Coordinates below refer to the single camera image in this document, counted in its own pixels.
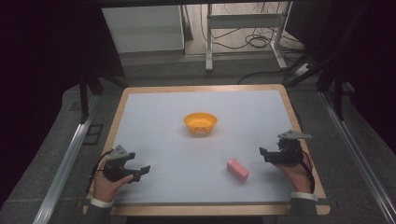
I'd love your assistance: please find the aluminium rail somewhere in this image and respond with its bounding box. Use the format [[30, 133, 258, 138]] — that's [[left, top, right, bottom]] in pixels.
[[319, 91, 396, 224], [32, 92, 102, 224]]

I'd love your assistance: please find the dark curtain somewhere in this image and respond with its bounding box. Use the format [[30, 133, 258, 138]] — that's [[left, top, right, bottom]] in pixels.
[[0, 0, 126, 209], [284, 0, 396, 155]]

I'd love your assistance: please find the orange plastic bowl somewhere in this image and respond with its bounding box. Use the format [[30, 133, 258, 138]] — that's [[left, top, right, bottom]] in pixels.
[[183, 112, 219, 135]]

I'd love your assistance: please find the white metal desk frame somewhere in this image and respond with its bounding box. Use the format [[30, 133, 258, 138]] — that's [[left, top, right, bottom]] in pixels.
[[205, 1, 294, 73]]

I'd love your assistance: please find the white cabinet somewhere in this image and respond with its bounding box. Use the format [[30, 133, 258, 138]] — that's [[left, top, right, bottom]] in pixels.
[[101, 5, 186, 54]]

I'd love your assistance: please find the black floor cable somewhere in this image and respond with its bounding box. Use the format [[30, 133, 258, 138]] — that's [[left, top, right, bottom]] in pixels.
[[236, 69, 291, 86]]

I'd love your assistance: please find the person's left hand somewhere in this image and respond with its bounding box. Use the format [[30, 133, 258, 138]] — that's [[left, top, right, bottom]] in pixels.
[[92, 172, 135, 203]]

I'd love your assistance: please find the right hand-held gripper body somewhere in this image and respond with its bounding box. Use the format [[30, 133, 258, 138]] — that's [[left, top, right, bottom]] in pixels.
[[266, 129, 313, 167]]

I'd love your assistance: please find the hand-held gripper cable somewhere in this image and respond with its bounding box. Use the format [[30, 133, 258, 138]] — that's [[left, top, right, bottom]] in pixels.
[[298, 150, 316, 194], [86, 149, 114, 194]]

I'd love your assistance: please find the black metal stand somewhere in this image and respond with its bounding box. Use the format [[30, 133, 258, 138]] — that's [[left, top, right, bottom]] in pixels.
[[316, 60, 356, 121], [77, 74, 106, 125]]

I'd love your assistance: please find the person's right hand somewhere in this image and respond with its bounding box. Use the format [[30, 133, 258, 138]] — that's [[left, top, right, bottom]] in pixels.
[[274, 161, 313, 194]]

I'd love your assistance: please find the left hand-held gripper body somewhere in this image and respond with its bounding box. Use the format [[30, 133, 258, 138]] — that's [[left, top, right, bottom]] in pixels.
[[103, 144, 137, 183]]

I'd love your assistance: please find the right hand-held gripper cable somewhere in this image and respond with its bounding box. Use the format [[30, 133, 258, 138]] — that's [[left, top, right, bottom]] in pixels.
[[298, 150, 316, 194]]

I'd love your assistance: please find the pink rectangular block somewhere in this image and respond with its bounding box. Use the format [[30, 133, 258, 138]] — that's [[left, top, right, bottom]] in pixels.
[[226, 157, 250, 184]]

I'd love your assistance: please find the white table mat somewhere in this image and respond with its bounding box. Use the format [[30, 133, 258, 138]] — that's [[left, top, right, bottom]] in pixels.
[[109, 89, 304, 204]]

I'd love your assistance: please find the white power strip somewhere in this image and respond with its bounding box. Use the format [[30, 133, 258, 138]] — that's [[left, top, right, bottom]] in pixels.
[[293, 63, 312, 77]]

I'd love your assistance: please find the left hand-held gripper cable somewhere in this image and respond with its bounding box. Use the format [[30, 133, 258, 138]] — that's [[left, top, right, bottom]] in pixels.
[[86, 149, 114, 194]]

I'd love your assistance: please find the wooden table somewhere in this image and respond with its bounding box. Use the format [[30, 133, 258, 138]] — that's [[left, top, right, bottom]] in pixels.
[[82, 83, 332, 217]]

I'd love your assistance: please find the tangle of black floor cables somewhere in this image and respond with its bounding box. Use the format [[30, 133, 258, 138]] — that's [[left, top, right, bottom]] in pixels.
[[199, 2, 307, 54]]

